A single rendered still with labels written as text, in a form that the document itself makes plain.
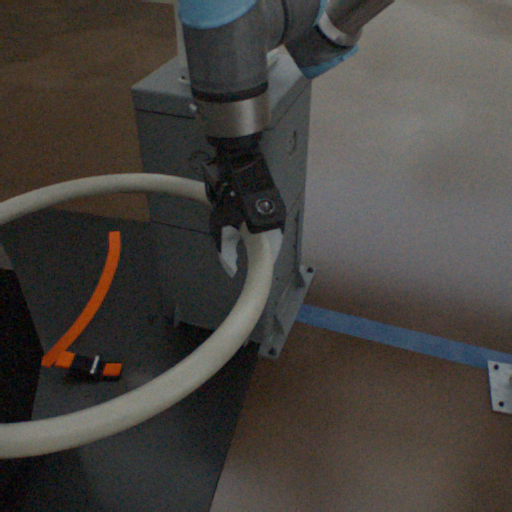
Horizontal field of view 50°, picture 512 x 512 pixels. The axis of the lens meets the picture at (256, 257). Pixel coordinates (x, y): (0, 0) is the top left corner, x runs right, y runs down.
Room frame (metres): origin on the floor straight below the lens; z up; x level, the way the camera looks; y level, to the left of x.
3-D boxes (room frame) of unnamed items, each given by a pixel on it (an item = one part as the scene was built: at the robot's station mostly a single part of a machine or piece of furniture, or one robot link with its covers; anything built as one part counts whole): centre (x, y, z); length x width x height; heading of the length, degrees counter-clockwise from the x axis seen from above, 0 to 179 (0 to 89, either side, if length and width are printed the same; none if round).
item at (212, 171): (0.62, 0.03, 1.04); 0.09 x 0.08 x 0.12; 22
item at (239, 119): (0.62, 0.03, 1.12); 0.10 x 0.09 x 0.05; 112
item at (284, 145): (1.52, 0.08, 0.43); 0.50 x 0.50 x 0.85; 70
